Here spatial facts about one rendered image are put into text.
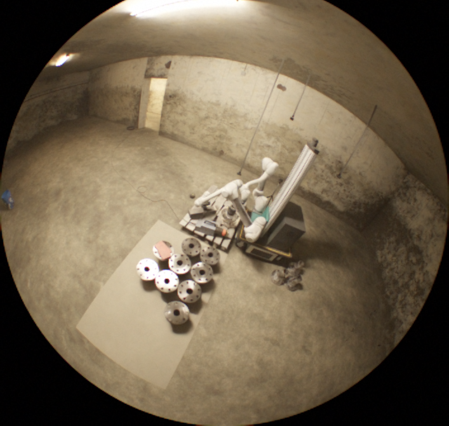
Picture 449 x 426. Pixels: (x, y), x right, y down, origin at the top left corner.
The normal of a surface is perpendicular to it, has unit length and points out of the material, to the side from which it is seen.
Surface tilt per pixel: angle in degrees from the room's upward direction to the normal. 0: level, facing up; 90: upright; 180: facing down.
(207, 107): 90
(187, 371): 0
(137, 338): 0
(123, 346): 0
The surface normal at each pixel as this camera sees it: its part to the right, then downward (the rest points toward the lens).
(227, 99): -0.35, 0.54
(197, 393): 0.28, -0.72
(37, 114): 0.90, 0.43
